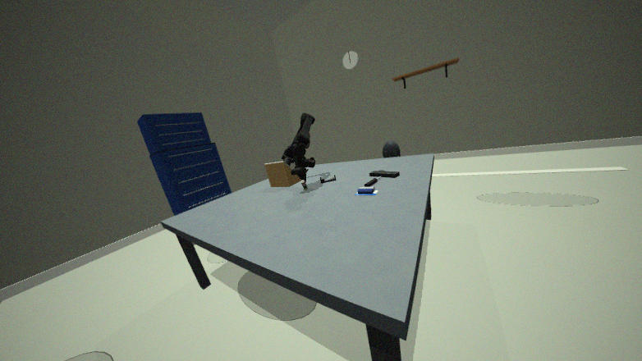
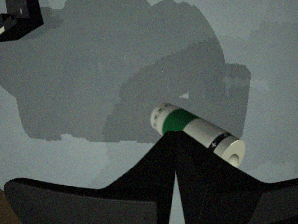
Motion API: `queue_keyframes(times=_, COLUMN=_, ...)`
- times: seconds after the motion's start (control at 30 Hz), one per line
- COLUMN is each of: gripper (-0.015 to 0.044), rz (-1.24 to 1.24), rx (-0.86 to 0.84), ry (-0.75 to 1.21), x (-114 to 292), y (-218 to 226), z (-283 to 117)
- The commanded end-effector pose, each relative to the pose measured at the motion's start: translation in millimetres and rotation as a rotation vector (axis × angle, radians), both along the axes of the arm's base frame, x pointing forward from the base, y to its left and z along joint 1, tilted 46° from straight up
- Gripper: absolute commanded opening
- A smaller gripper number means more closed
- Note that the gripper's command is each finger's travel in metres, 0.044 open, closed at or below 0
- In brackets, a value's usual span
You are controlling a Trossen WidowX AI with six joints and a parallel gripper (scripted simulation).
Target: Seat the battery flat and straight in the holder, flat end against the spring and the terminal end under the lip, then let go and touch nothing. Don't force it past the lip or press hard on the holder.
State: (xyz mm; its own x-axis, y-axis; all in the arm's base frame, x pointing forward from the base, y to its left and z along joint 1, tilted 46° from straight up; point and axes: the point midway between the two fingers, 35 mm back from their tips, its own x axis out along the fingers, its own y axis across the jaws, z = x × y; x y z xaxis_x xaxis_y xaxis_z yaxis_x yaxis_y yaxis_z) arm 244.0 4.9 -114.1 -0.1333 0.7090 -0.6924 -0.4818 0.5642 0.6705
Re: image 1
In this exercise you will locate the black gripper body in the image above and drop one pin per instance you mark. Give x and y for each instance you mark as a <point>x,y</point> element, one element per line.
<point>298,168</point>

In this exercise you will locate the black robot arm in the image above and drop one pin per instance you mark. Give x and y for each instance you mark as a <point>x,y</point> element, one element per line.
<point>300,143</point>

